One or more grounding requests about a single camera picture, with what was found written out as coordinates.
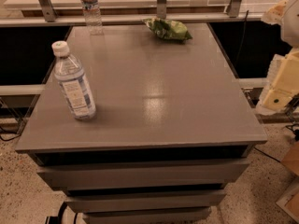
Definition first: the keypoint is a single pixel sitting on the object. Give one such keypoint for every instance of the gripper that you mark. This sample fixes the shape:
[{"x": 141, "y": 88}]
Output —
[{"x": 291, "y": 23}]

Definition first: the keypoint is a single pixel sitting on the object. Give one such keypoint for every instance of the green jalapeno chip bag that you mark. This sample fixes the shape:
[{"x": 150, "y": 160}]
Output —
[{"x": 168, "y": 29}]

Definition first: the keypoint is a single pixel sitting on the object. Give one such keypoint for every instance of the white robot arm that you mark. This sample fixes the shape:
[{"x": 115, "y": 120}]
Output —
[{"x": 289, "y": 33}]

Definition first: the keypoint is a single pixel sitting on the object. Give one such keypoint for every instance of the far clear water bottle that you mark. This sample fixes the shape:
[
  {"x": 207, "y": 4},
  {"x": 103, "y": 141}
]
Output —
[{"x": 92, "y": 15}]

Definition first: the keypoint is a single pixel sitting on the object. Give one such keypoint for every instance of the near water bottle white cap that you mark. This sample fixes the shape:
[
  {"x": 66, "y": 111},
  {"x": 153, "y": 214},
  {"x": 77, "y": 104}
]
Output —
[{"x": 73, "y": 82}]

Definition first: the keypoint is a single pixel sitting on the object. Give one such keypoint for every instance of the grey drawer cabinet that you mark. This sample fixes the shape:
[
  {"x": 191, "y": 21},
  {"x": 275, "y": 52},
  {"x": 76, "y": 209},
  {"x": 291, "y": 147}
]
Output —
[{"x": 155, "y": 101}]

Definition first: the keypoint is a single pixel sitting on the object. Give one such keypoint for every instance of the cardboard box right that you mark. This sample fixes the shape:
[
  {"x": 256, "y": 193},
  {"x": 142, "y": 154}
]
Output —
[{"x": 289, "y": 199}]

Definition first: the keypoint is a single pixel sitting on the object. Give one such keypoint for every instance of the middle grey drawer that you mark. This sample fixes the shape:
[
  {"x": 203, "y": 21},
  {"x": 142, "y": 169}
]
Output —
[{"x": 146, "y": 201}]

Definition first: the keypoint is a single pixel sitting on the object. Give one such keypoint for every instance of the grey drawer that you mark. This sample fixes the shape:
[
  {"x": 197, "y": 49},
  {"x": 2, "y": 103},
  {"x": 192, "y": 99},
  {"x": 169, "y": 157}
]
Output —
[
  {"x": 148, "y": 216},
  {"x": 142, "y": 174},
  {"x": 146, "y": 201}
]

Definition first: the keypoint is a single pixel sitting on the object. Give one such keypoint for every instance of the bottom grey drawer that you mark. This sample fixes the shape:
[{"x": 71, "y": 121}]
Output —
[{"x": 148, "y": 216}]

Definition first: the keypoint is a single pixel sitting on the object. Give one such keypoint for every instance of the top grey drawer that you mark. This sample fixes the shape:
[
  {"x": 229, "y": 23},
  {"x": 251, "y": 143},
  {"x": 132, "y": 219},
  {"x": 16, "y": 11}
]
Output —
[{"x": 142, "y": 174}]

